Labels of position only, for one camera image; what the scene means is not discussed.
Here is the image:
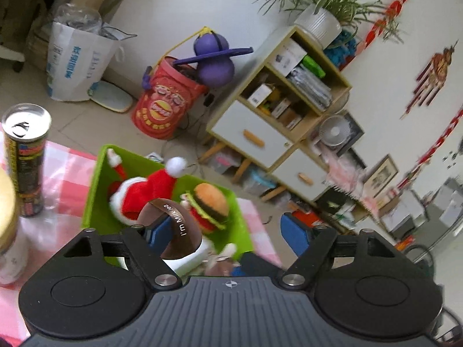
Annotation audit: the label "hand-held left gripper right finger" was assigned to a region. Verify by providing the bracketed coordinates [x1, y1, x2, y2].
[278, 213, 393, 290]

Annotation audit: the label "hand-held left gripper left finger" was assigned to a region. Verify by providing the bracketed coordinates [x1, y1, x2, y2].
[60, 217, 183, 293]

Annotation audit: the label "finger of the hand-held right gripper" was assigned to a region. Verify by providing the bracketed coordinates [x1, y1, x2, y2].
[231, 252, 288, 279]

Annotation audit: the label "brown milk tea plush cup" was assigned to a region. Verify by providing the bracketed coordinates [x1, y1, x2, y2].
[137, 199, 212, 272]

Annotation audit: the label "red santa hat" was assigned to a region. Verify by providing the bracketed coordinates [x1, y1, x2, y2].
[106, 149, 189, 223]

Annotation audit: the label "burger plush toy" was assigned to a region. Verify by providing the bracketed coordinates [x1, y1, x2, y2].
[180, 182, 230, 232]

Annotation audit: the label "green plastic bin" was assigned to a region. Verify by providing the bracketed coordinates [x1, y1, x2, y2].
[80, 145, 256, 272]

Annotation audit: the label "red cardboard box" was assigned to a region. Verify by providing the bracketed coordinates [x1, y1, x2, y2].
[289, 210, 322, 226]

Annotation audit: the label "blue lid storage box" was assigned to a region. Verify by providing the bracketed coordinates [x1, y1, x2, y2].
[242, 170, 272, 196]

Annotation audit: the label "pink fringed cloth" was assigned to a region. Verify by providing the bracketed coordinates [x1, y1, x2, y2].
[318, 145, 380, 221]

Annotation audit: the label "clear storage box pink contents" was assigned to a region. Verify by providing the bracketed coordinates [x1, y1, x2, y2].
[213, 150, 247, 174]

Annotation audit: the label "red white checked tablecloth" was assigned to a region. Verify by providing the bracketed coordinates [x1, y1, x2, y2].
[0, 140, 284, 342]

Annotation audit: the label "tall wooden shelf cabinet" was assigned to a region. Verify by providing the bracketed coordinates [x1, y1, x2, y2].
[198, 25, 352, 183]

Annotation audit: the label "small white desk fan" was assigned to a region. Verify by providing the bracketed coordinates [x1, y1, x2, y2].
[318, 116, 351, 146]

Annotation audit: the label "red printed bucket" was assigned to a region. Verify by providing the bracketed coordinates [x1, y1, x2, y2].
[131, 56, 208, 141]

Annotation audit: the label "yellow toy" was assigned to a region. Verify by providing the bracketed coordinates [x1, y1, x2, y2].
[258, 88, 283, 112]

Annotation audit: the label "small white box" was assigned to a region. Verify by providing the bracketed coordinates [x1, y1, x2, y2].
[248, 84, 273, 108]

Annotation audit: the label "white bathroom scale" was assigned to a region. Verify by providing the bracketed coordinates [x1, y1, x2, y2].
[89, 80, 134, 113]

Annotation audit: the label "tall drink can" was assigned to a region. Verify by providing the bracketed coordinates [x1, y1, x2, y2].
[2, 103, 52, 218]

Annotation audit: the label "stack of papers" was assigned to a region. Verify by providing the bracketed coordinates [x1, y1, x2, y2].
[287, 65, 332, 112]

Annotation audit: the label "gold lid cookie jar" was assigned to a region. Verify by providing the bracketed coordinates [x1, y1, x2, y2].
[0, 168, 30, 285]

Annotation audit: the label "green flat item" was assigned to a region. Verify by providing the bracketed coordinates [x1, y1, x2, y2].
[302, 55, 324, 78]

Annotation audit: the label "purple balance ball toy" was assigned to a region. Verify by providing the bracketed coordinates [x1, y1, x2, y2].
[174, 32, 254, 88]

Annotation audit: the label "white printed box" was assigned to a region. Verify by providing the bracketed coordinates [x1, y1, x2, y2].
[269, 40, 308, 76]

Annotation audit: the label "white paper bag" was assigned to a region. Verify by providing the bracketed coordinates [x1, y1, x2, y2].
[45, 3, 138, 102]

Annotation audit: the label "teal fluffy item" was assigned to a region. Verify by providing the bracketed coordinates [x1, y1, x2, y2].
[324, 31, 359, 69]

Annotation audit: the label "potted plant in white pot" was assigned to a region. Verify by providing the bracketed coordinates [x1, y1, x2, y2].
[251, 0, 402, 49]

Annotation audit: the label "light wooden picture frame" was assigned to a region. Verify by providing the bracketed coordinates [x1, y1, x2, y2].
[363, 155, 398, 199]

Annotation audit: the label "dark picture frame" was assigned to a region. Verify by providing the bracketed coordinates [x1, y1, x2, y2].
[340, 111, 365, 152]

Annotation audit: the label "yellow rope with purple handle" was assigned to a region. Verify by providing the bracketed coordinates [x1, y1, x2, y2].
[142, 26, 212, 91]

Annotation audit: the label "red hanging wall ornament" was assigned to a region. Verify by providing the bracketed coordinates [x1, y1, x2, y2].
[401, 40, 458, 120]

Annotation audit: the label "red wall garland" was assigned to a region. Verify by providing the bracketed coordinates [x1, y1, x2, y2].
[365, 0, 427, 44]

